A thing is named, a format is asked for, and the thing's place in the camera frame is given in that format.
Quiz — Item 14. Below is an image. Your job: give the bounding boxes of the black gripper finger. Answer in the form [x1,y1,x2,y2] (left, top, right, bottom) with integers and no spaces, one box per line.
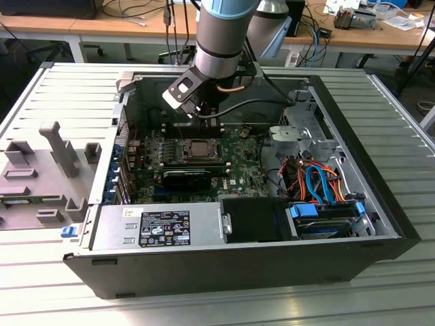
[201,117,224,137]

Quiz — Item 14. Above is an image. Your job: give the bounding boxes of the silver CPU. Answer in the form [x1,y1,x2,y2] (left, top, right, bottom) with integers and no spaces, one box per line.
[189,141,212,158]

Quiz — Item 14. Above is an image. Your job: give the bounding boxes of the metal locking lever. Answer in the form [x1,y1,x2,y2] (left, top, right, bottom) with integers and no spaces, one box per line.
[174,117,187,146]

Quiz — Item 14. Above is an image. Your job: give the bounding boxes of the CPU socket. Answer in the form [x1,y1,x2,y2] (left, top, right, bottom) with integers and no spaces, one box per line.
[181,135,224,162]

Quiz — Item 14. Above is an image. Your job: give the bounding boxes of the black RAM slot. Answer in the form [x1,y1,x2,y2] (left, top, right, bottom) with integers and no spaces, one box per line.
[163,129,225,136]
[164,132,225,139]
[162,122,225,129]
[162,126,225,132]

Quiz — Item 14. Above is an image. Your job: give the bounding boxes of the green RAM stick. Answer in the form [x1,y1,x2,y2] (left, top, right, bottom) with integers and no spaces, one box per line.
[162,160,228,172]
[0,198,44,208]

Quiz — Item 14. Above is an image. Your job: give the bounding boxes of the green motherboard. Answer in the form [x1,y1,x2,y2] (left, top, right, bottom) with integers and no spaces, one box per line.
[124,124,273,205]

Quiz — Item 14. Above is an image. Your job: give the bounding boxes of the black graphics card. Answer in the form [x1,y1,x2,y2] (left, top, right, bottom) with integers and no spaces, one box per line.
[161,168,213,192]

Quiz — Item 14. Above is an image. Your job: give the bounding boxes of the white power strip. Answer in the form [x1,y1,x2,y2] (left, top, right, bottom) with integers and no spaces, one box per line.
[284,50,300,68]

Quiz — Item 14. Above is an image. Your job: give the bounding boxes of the silver power supply unit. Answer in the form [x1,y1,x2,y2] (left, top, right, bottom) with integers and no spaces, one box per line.
[90,202,227,251]

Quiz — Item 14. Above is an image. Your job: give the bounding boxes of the black plastic shroud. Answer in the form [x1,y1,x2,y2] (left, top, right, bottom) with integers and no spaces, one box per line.
[220,197,300,244]

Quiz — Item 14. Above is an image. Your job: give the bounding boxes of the silver drive cage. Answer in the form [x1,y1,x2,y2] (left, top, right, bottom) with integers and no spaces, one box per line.
[277,88,344,164]

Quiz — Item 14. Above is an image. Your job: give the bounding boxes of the wooden desk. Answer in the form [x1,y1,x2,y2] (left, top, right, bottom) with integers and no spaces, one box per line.
[0,6,200,65]
[285,5,435,69]

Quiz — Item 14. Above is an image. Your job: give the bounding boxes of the black PC case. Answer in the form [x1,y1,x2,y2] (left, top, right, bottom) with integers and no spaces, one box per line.
[63,69,422,300]

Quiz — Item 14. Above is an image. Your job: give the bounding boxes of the hard disk with blue carrier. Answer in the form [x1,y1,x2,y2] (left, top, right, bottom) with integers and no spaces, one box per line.
[287,200,367,240]

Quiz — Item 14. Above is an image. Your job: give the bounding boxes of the metal heat sink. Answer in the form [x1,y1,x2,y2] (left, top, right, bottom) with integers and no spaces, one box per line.
[332,7,357,31]

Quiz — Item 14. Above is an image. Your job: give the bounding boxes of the white cardboard box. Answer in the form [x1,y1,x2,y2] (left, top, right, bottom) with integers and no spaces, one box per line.
[325,0,362,15]

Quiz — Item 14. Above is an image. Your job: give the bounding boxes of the grey parts rack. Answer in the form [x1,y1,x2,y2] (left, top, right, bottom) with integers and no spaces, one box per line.
[0,120,103,232]

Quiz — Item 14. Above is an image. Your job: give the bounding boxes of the silver metal part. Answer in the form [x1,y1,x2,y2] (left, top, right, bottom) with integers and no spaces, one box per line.
[353,10,378,30]

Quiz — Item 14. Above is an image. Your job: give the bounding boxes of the black flat device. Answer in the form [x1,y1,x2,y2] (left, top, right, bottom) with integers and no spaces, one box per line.
[0,0,101,20]

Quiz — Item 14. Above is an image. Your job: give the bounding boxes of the black tripod leg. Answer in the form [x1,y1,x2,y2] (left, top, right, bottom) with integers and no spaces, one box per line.
[396,30,435,98]

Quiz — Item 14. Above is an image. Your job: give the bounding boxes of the clear plastic bag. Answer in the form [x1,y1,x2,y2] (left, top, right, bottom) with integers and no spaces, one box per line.
[382,12,425,32]

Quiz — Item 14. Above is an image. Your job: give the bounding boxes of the black camera cable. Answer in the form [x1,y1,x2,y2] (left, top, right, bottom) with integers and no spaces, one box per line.
[198,73,296,118]

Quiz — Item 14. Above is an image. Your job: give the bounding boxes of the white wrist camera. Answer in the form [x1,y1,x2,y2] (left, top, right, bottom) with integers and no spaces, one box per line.
[162,66,210,118]

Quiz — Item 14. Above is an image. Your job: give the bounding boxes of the black wire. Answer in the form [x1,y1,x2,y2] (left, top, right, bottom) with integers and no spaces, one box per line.
[258,134,290,198]

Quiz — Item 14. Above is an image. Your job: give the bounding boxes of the orange wire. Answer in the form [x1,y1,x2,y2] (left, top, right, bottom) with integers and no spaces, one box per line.
[296,164,309,203]
[322,165,346,204]

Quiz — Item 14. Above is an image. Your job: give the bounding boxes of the blue wire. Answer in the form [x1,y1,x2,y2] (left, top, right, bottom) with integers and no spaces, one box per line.
[304,164,338,207]

